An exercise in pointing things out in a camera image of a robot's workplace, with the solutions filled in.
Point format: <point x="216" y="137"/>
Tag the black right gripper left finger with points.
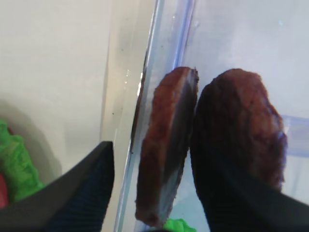
<point x="75" y="202"/>

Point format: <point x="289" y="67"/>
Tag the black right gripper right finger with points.
<point x="245" y="205"/>

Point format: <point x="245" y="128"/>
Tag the upright green lettuce leaf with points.
<point x="178" y="225"/>

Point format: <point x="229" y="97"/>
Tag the clear right long rail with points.
<point x="167" y="41"/>

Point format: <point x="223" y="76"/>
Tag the white rectangular tray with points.
<point x="70" y="73"/>

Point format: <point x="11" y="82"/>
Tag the clear patty holder bar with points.
<point x="297" y="131"/>

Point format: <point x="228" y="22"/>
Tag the red tomato slice on tray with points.
<point x="4" y="200"/>

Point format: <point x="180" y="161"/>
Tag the green lettuce leaf on tray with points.
<point x="21" y="176"/>

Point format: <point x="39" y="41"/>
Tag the brown meat patty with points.
<point x="235" y="116"/>
<point x="165" y="145"/>

